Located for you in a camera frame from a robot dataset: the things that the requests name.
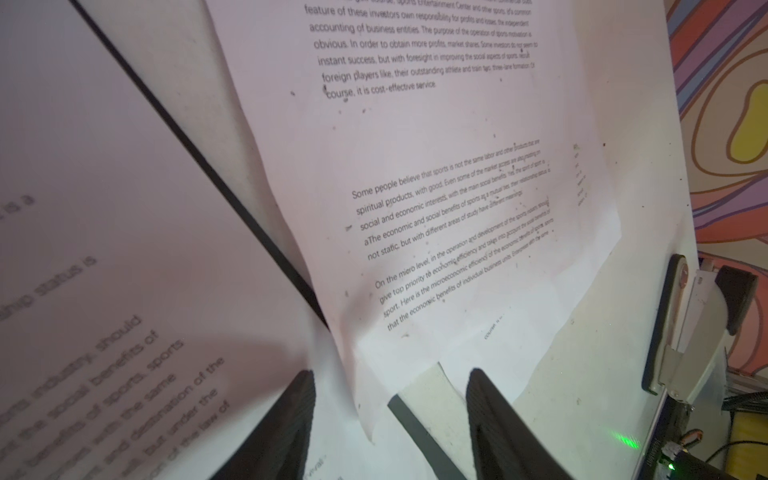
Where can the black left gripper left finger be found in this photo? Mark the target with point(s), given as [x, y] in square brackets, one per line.
[278, 447]

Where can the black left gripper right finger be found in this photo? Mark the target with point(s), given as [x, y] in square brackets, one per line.
[503, 446]

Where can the printed paper sheet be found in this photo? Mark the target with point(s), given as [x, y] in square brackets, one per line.
[145, 331]

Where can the printed paper sheets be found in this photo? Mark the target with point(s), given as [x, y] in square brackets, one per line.
[439, 168]

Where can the blue file folder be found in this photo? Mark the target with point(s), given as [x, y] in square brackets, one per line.
[169, 49]

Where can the black grey stapler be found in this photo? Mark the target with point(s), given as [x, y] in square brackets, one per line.
[696, 312]

